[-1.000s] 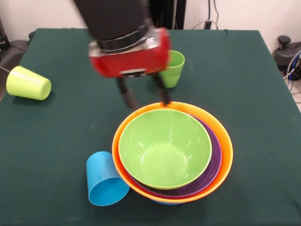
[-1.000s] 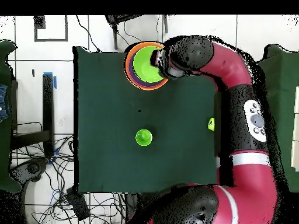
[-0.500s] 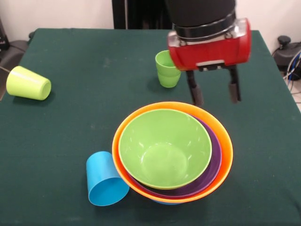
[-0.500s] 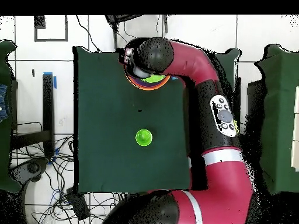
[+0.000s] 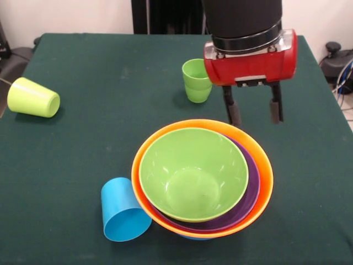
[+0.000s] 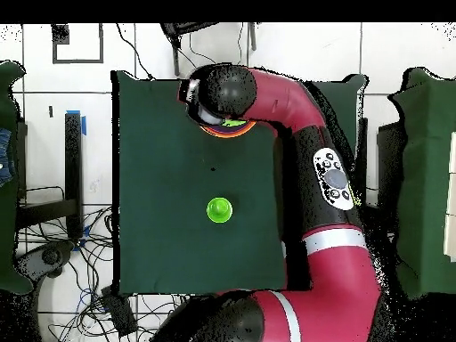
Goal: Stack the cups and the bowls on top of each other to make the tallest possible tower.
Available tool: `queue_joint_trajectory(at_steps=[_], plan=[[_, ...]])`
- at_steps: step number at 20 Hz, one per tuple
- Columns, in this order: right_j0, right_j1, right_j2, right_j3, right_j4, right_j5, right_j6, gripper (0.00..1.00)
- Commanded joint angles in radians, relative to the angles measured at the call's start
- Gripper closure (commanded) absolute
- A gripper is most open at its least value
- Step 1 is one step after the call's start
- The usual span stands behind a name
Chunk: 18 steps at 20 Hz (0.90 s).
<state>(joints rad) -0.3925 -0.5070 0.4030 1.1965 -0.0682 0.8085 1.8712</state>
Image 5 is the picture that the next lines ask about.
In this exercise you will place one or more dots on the green cup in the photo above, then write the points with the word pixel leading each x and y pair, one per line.
pixel 194 71
pixel 198 95

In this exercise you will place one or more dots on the grey pedestal foot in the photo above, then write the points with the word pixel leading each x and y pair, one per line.
pixel 16 60
pixel 335 59

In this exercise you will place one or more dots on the yellow-green cup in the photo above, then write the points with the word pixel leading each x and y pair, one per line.
pixel 30 98

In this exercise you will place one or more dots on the blue bowl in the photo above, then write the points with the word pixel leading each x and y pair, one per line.
pixel 195 238

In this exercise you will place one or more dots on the black equipment box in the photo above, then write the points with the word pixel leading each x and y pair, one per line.
pixel 4 44

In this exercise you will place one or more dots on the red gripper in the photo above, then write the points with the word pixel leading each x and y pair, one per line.
pixel 248 66

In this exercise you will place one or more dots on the blue cup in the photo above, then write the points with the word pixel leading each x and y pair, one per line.
pixel 118 204

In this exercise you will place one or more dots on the orange bowl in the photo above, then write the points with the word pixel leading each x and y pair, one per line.
pixel 264 171

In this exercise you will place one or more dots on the dark green table cloth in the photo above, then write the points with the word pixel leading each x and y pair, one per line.
pixel 41 220

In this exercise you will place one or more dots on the green bowl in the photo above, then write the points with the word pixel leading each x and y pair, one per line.
pixel 193 165

